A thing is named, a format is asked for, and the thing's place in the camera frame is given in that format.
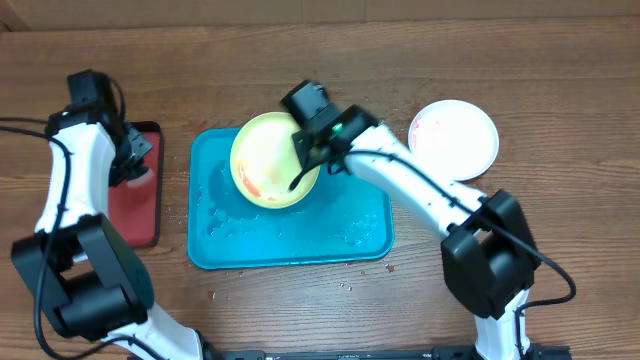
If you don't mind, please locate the green rimmed yellow plate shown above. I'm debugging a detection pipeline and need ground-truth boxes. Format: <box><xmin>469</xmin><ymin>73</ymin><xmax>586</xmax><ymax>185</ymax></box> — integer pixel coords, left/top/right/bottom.
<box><xmin>230</xmin><ymin>112</ymin><xmax>319</xmax><ymax>209</ymax></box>

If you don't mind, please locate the white plate with red stain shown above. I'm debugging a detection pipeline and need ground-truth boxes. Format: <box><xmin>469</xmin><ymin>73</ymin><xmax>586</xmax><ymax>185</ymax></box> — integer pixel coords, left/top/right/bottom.
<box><xmin>408</xmin><ymin>99</ymin><xmax>500</xmax><ymax>181</ymax></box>

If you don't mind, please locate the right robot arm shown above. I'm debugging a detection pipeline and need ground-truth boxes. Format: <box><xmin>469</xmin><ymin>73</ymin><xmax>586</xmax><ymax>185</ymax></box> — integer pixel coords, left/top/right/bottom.
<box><xmin>287</xmin><ymin>104</ymin><xmax>540</xmax><ymax>359</ymax></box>

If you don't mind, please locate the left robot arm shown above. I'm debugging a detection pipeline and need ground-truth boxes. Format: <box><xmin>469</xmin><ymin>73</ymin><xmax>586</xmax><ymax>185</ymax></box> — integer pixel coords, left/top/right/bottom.
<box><xmin>11</xmin><ymin>110</ymin><xmax>219</xmax><ymax>359</ymax></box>

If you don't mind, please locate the dark tray with red liquid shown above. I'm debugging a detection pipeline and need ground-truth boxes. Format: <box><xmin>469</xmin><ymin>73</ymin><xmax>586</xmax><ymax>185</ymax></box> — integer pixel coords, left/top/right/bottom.
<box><xmin>108</xmin><ymin>121</ymin><xmax>164</xmax><ymax>248</ymax></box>

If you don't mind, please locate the teal plastic serving tray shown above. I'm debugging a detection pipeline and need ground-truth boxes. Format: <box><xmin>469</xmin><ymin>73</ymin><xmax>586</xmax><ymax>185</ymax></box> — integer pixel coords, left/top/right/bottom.
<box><xmin>187</xmin><ymin>128</ymin><xmax>395</xmax><ymax>270</ymax></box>

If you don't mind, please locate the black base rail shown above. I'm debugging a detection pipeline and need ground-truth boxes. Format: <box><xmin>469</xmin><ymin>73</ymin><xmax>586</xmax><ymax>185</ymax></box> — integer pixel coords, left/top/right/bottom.
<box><xmin>221</xmin><ymin>344</ymin><xmax>572</xmax><ymax>360</ymax></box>

